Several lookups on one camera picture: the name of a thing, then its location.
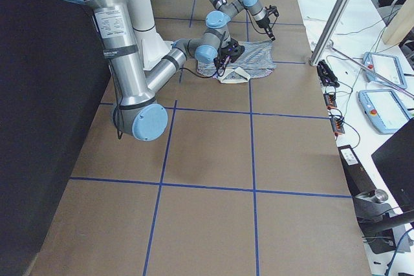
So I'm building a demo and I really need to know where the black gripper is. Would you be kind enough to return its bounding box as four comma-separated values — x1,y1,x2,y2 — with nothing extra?
213,39,245,76
255,5,279,41

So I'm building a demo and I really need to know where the striped polo shirt white collar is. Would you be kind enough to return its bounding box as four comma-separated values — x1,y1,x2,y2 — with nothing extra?
197,40,276,84

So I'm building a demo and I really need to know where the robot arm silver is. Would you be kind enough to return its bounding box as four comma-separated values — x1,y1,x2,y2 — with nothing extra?
63,0,246,141
209,0,279,41

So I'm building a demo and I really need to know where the black clamp tool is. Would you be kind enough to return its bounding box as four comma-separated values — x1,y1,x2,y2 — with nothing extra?
316,59,340,88

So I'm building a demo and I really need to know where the orange black connector block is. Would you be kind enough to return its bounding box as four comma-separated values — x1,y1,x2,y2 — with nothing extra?
323,92,337,110

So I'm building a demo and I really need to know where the far blue teach pendant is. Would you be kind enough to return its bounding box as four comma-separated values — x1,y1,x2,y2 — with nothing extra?
363,52,408,89

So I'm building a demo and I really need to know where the blue teach pendant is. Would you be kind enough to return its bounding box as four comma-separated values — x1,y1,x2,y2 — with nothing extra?
358,89,413,134
363,52,408,89

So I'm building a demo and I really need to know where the wooden board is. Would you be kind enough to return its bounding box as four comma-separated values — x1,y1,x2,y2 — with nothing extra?
382,0,413,45

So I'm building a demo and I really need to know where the near blue teach pendant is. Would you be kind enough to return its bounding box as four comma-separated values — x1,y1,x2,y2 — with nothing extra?
358,89,413,134

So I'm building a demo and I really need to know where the long metal rod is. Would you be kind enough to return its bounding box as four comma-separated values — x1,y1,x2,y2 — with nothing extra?
326,40,414,100

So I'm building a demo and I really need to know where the black box with label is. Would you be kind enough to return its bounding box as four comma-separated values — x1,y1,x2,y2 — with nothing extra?
338,145,376,196

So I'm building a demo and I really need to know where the black monitor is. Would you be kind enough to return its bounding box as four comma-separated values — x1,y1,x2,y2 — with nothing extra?
371,120,414,211

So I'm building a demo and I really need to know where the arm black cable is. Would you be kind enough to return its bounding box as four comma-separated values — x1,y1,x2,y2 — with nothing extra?
219,0,279,36
109,30,234,141

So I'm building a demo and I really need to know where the aluminium frame post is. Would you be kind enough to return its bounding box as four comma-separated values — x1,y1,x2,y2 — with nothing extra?
310,0,350,66

